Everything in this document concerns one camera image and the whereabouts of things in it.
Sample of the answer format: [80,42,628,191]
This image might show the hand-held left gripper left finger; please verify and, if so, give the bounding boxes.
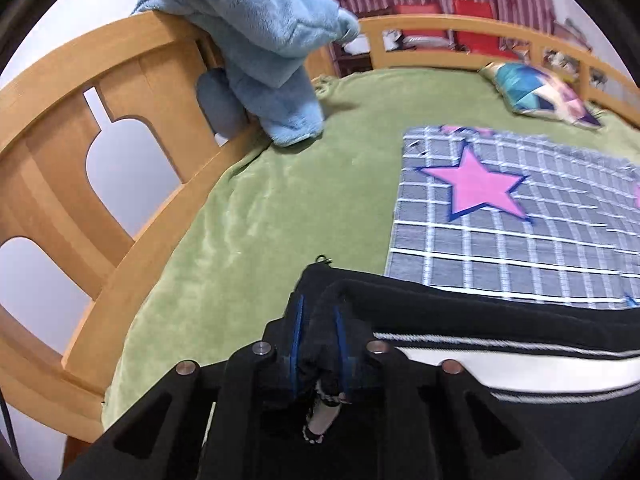
[60,293,306,480]

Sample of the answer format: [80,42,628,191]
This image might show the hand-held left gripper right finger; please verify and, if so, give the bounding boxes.
[333,306,576,480]

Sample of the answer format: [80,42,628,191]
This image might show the black pants with white stripes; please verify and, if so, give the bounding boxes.
[292,261,640,480]

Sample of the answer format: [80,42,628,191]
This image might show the green fleece blanket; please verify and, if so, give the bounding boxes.
[102,67,640,431]

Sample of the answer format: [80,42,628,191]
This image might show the grey checked star blanket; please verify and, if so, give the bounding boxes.
[385,125,640,311]

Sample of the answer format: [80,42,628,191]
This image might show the dark wooden cabinet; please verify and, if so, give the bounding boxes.
[330,7,396,78]

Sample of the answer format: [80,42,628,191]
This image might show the light blue fleece blanket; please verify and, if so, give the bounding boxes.
[131,0,360,148]

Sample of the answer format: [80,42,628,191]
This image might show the patchwork cushion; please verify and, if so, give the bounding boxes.
[479,61,603,130]

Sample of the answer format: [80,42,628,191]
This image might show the red chair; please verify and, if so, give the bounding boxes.
[394,4,449,46]
[453,0,522,56]

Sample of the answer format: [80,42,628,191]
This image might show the black cable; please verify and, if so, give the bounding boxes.
[0,389,21,463]

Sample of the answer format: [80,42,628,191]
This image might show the wooden bed frame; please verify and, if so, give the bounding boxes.
[0,10,640,456]

